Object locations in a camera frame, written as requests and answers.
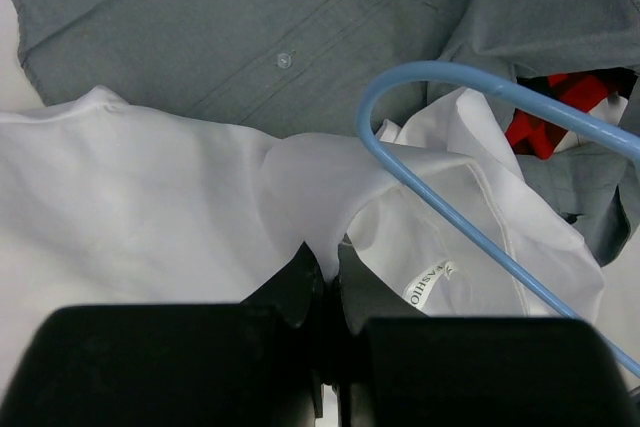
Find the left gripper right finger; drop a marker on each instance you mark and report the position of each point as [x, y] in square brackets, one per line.
[401, 368]

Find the white shirt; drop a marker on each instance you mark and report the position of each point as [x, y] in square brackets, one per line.
[105, 202]

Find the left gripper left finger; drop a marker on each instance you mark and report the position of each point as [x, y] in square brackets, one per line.
[251, 363]

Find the red black plaid shirt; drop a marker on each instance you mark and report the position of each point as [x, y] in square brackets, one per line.
[576, 104]

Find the light blue hanger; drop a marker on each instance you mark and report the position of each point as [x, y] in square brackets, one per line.
[609, 136]

